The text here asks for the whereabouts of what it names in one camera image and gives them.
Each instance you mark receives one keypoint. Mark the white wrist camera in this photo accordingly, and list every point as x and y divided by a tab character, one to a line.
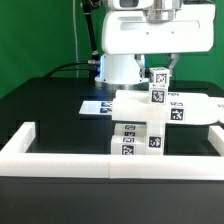
128	4

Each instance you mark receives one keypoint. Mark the white marker base sheet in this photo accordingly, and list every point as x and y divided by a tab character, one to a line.
96	108

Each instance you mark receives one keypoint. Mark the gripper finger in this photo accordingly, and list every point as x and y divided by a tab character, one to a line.
172	61
144	71

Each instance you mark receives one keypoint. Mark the white chair back frame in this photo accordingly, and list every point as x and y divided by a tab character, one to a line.
180	108

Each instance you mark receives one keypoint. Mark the white U-shaped fence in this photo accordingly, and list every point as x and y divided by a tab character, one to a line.
15	160

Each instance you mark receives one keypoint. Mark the small tagged cube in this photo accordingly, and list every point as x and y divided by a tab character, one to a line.
157	95
159	76

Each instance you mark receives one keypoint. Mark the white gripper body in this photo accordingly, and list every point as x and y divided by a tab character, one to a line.
129	32

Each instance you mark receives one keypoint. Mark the white chair seat part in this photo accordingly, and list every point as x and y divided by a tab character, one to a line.
155	137

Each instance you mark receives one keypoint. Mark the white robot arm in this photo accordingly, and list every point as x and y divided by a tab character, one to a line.
122	70

